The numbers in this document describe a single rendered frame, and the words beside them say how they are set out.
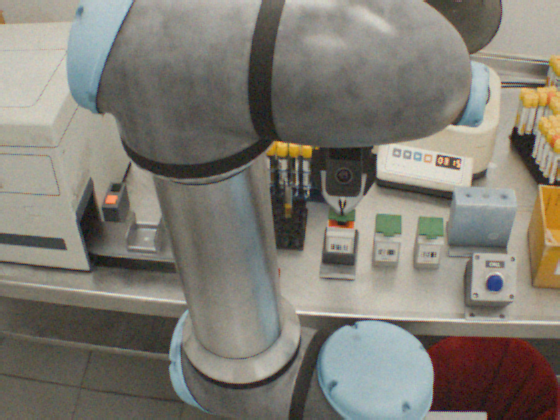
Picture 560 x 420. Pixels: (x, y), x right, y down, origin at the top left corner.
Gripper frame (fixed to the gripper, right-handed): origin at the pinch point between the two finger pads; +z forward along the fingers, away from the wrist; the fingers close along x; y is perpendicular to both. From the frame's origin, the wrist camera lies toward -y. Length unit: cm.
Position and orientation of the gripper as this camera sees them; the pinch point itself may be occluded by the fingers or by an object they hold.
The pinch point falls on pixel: (342, 211)
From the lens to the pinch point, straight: 110.8
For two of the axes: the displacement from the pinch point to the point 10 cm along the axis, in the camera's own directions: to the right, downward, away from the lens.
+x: -9.9, -0.8, 1.0
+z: 0.2, 7.2, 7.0
